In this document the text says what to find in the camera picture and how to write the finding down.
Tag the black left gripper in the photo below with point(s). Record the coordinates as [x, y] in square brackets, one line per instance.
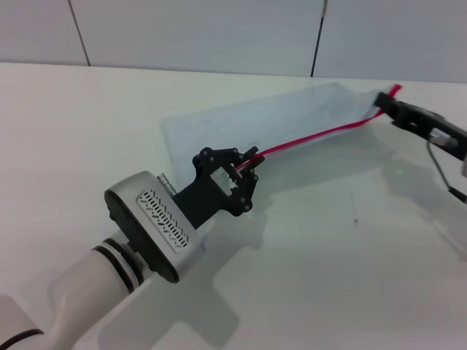
[208, 197]

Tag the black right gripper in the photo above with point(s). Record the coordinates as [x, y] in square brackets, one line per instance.
[423, 124]

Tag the clear document bag red zipper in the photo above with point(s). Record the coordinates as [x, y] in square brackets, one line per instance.
[273, 116]

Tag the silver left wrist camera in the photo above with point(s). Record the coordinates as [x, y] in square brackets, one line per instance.
[160, 222]

